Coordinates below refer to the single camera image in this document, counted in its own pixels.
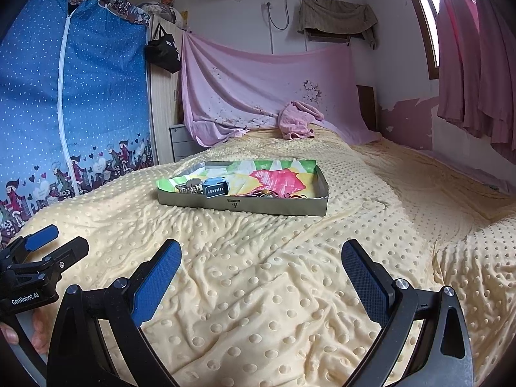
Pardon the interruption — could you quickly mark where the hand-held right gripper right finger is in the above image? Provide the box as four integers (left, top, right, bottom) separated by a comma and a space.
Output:
341, 239, 474, 387

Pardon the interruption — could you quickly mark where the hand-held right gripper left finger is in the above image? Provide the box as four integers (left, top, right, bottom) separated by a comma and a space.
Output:
47, 239, 183, 387

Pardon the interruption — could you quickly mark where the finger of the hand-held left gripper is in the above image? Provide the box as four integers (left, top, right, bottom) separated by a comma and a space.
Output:
24, 237, 90, 288
0, 225, 60, 269

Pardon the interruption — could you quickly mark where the large silver hair claw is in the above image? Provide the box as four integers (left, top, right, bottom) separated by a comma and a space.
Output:
174, 177, 203, 195

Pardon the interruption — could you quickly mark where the grey cardboard box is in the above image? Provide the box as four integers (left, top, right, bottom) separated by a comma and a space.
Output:
156, 160, 330, 217

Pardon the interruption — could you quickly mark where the person's left hand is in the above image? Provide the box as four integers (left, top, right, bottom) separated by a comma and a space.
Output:
0, 305, 55, 355

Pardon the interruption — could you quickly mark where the yellow dotted blanket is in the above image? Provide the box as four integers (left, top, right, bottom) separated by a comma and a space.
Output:
0, 123, 516, 387

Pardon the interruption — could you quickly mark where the blue watch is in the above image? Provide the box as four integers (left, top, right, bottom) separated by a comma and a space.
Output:
201, 177, 231, 199

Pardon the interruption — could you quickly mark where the colourful paper lining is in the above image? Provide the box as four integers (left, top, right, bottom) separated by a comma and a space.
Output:
158, 159, 319, 200

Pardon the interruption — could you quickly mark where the grey drawer cabinet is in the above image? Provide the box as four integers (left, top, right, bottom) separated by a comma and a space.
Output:
168, 123, 208, 163

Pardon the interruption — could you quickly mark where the blue dotted wardrobe cover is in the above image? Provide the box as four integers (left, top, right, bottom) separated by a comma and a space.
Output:
0, 0, 156, 246

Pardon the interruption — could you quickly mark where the beige wooden cabinet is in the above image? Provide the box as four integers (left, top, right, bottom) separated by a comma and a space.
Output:
147, 14, 186, 166

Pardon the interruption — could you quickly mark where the pink towel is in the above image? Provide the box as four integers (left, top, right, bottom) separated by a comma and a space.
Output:
277, 100, 325, 141

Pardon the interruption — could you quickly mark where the black tote bag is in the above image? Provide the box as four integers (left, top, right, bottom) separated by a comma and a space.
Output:
144, 23, 183, 74

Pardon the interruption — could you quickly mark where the pink hanging sheet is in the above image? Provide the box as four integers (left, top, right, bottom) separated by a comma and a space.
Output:
179, 32, 382, 148

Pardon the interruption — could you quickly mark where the pink curtain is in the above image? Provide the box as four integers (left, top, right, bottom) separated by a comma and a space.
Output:
437, 0, 516, 166

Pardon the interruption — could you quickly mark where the patterned cloth bundle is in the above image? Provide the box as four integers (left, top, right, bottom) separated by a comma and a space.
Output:
137, 2, 179, 25

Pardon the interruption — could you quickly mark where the brown cloth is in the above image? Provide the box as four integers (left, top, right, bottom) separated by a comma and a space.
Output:
297, 0, 379, 51

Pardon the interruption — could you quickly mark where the brown window frame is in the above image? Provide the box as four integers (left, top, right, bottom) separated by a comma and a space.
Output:
397, 0, 440, 81

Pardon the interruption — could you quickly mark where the air conditioner cable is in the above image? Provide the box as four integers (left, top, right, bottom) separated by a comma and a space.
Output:
268, 0, 291, 55

